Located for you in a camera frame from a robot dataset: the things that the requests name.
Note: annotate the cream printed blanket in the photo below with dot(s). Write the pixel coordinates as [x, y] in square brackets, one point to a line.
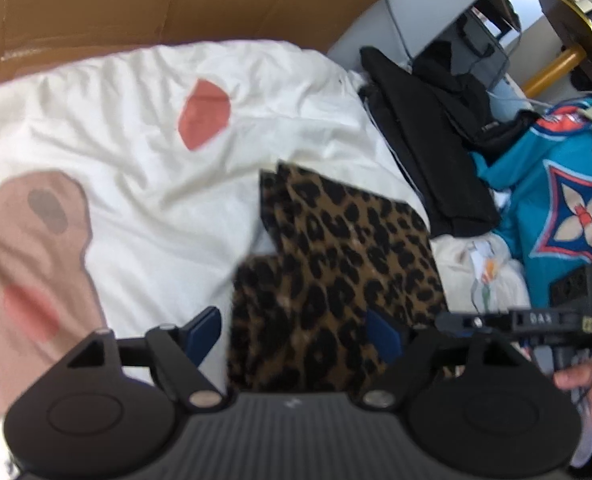
[126, 135]

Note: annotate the leopard print garment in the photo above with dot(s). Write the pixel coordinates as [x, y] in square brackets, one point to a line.
[336, 260]

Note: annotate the folded black clothes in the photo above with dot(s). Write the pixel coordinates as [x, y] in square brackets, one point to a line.
[425, 160]

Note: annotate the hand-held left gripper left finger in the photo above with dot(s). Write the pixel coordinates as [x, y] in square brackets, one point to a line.
[203, 331]

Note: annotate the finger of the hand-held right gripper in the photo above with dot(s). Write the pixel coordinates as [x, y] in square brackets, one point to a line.
[470, 321]

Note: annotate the teal printed garment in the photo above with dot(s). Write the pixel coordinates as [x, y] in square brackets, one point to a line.
[550, 185]

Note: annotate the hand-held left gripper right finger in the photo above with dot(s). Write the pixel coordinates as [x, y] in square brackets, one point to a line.
[383, 336]

